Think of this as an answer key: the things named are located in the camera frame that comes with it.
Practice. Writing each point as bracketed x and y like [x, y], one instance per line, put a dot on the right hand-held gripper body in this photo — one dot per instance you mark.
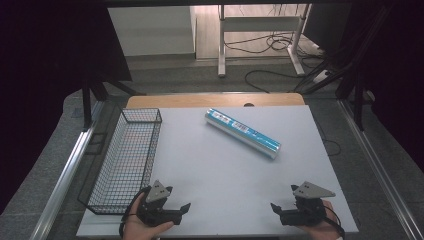
[306, 210]

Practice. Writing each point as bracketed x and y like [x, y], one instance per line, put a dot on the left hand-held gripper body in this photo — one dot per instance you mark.
[156, 213]

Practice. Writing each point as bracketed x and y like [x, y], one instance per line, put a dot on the person's left hand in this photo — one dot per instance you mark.
[140, 228]

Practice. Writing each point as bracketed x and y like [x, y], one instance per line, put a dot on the person's right hand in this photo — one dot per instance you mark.
[321, 228]

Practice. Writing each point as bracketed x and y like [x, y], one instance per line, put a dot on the blue plastic wrap roll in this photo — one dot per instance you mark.
[243, 133]

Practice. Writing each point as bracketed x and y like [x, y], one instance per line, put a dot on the black metal stand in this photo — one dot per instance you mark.
[87, 103]
[358, 100]

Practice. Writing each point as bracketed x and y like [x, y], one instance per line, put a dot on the white power strip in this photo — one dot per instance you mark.
[321, 76]

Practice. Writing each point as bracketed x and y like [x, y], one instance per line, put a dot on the black curtain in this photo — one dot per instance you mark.
[43, 83]
[396, 83]

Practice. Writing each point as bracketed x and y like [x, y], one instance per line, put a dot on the white cabinet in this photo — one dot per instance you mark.
[153, 30]

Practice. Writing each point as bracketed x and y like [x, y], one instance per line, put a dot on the aluminium rail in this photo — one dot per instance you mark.
[66, 173]
[376, 166]

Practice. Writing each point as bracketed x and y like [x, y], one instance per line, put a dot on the white metal desk frame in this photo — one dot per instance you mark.
[260, 24]

